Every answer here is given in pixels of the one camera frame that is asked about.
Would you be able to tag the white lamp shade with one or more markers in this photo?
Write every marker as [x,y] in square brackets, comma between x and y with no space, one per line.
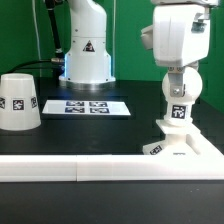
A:
[18,102]

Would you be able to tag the white L-shaped boundary frame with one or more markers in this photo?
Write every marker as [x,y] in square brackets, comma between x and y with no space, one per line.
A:
[206,164]

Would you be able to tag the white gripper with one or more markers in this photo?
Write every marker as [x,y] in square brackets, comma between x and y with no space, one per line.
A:
[181,36]

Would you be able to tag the white marker sheet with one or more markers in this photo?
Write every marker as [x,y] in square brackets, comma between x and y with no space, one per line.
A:
[102,108]

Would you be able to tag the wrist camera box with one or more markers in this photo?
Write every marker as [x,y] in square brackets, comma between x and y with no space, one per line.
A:
[147,37]

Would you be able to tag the white lamp base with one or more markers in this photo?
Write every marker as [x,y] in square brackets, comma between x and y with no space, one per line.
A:
[176,142]

